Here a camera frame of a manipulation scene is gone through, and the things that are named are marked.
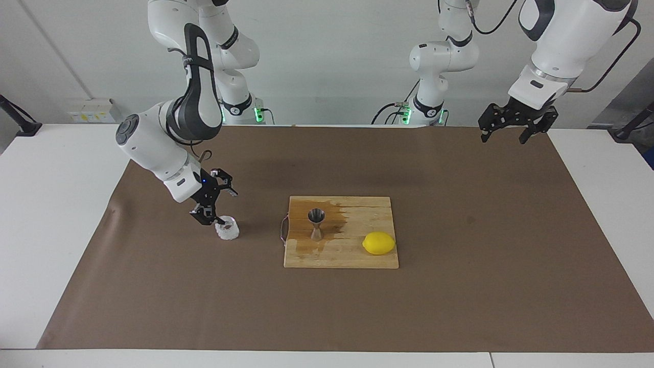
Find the wooden cutting board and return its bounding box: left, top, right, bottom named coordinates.
left=280, top=196, right=400, bottom=269

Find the steel double jigger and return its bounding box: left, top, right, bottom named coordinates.
left=308, top=208, right=326, bottom=241

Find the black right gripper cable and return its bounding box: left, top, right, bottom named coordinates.
left=190, top=148, right=213, bottom=172

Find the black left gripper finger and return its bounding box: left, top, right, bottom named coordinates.
left=519, top=106, right=559, bottom=145
left=478, top=102, right=510, bottom=144

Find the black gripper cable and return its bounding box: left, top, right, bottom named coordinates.
left=468, top=0, right=642, bottom=94
left=190, top=148, right=213, bottom=172

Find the small white glass cup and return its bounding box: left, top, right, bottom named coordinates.
left=215, top=216, right=240, bottom=241

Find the black left arm base cable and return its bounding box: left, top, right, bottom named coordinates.
left=371, top=101, right=412, bottom=125

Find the brown paper table mat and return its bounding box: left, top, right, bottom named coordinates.
left=36, top=124, right=654, bottom=353

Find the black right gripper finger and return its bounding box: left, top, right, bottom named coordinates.
left=212, top=168, right=239, bottom=198
left=190, top=203, right=229, bottom=227

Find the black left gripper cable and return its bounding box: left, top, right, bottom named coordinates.
left=468, top=0, right=642, bottom=94

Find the yellow lemon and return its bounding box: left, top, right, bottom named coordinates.
left=362, top=232, right=396, bottom=256

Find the white wall socket box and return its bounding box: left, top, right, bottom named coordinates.
left=66, top=99, right=117, bottom=123

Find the black clamp stand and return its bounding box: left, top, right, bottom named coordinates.
left=608, top=102, right=654, bottom=143
left=0, top=95, right=42, bottom=137

